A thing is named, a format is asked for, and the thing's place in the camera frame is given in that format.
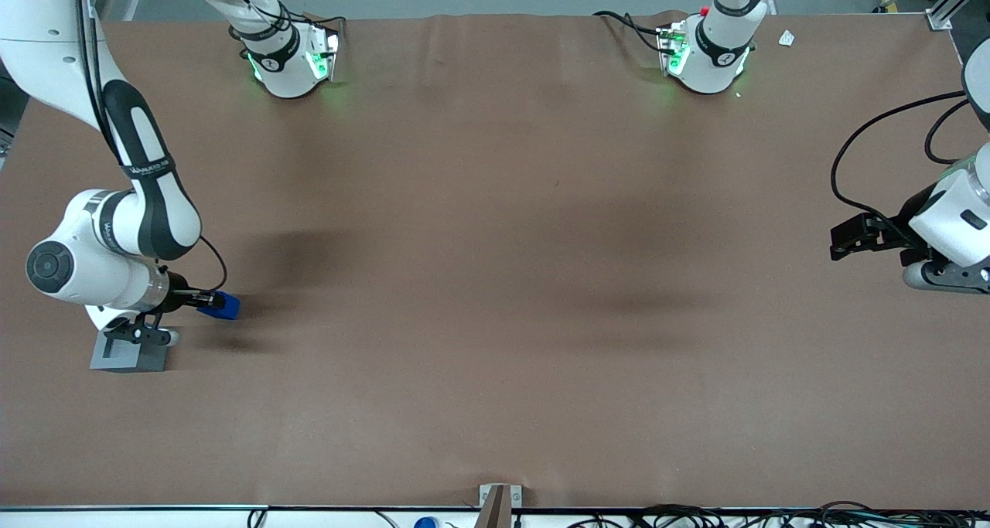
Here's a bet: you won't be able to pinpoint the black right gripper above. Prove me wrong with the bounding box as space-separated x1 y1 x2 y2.
164 273 227 314

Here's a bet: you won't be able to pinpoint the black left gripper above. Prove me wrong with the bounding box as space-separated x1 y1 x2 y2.
830 182 941 268

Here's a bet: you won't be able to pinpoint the blue plastic part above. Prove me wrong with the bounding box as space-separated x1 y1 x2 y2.
197 291 242 322

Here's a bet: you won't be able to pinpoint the gray square base block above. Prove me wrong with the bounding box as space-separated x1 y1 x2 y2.
90 333 170 373

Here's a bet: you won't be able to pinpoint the brown table cover sheet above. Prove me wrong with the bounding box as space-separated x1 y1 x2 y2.
0 10 990 511

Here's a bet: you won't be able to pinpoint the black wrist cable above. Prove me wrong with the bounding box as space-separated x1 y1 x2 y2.
75 0 230 294
830 90 969 243
923 98 972 166

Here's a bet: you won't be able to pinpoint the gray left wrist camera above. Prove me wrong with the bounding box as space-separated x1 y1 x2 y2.
902 261 990 295

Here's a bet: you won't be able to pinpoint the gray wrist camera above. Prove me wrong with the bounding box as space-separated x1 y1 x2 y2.
103 315 182 349
902 261 990 295

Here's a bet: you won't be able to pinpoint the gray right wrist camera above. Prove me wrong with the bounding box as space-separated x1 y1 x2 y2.
103 315 182 349

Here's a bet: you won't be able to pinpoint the aluminium frame post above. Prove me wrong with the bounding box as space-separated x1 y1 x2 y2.
926 0 990 32

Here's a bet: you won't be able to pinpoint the black arm base cable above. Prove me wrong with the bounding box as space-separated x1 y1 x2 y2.
592 9 668 55
209 0 347 59

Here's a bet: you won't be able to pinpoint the tangled black cables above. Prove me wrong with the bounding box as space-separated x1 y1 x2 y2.
568 500 990 528

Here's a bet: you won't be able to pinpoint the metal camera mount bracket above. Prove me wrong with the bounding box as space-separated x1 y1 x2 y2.
473 483 524 528

